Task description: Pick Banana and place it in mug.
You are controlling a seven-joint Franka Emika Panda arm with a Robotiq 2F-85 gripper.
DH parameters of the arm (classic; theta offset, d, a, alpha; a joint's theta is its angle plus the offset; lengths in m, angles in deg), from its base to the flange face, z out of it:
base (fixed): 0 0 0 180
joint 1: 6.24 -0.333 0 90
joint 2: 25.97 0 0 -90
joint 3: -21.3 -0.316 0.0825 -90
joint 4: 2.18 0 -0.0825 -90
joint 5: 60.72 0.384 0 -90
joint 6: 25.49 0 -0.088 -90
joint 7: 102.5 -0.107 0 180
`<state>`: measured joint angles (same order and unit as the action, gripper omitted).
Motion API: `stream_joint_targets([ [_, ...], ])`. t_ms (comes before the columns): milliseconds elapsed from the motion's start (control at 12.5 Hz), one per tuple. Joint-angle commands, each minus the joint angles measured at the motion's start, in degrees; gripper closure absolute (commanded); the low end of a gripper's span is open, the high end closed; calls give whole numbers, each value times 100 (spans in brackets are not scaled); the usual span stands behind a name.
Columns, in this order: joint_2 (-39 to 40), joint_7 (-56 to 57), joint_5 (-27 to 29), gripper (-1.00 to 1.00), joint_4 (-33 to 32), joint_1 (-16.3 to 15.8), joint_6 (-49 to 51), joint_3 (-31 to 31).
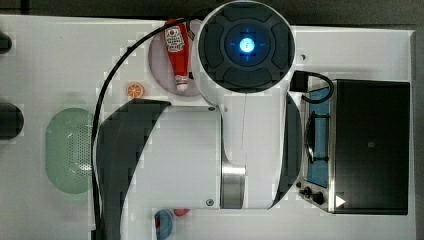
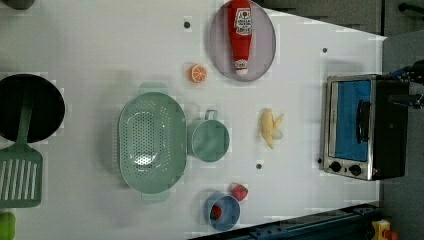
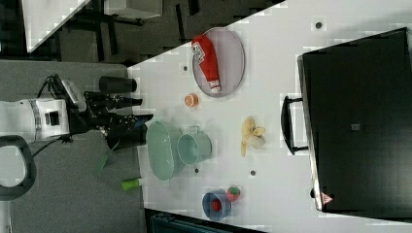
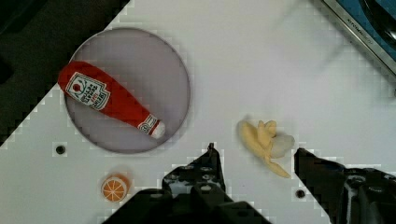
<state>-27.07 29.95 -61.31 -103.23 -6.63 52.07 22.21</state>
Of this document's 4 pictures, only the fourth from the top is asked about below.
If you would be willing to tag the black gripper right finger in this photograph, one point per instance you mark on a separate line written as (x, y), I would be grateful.
(348, 195)

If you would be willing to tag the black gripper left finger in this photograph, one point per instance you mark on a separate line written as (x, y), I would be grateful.
(204, 170)

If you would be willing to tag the yellow plush banana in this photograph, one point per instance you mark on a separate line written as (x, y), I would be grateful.
(263, 141)

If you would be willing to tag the orange slice toy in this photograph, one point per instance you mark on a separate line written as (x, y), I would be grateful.
(115, 187)

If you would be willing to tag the grey round plate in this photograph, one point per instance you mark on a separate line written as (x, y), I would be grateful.
(152, 71)

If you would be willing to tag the red plush ketchup bottle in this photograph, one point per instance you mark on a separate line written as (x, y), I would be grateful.
(93, 87)

